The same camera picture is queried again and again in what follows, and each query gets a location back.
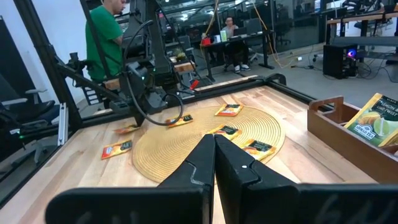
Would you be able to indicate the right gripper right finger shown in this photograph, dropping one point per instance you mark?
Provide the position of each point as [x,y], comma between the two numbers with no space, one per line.
[280,205]

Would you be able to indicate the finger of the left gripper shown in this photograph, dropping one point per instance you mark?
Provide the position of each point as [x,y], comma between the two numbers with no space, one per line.
[137,119]
[141,119]

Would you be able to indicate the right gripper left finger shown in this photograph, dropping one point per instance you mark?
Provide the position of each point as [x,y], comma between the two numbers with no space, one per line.
[140,205]

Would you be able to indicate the orange tea packet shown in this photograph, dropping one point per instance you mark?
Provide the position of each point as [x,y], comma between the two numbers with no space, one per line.
[116,149]
[126,129]
[179,120]
[258,148]
[225,131]
[229,109]

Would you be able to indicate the wooden organizer box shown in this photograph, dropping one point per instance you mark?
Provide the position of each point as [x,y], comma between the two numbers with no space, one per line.
[342,146]

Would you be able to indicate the lemon lime tea packet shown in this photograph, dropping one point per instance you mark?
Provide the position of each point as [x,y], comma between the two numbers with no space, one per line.
[376,121]

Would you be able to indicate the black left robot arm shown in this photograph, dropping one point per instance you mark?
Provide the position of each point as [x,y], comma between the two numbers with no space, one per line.
[155,46]

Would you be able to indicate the round woven placemat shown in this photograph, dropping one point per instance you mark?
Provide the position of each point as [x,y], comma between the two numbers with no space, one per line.
[174,149]

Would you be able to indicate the person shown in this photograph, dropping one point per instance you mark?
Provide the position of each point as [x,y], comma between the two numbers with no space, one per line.
[104,40]
[230,29]

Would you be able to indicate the small red object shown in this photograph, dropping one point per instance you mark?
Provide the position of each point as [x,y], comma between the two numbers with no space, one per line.
[205,41]

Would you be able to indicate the black office chair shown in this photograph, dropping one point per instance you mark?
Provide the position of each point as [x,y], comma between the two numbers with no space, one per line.
[25,105]

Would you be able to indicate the black office desk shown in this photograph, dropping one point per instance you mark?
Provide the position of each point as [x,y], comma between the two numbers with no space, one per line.
[248,38]

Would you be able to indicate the black computer tower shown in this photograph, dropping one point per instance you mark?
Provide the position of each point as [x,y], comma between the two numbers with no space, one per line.
[339,60]

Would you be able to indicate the silver aluminium bracket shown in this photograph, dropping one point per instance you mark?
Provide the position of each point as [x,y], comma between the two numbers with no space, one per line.
[63,124]

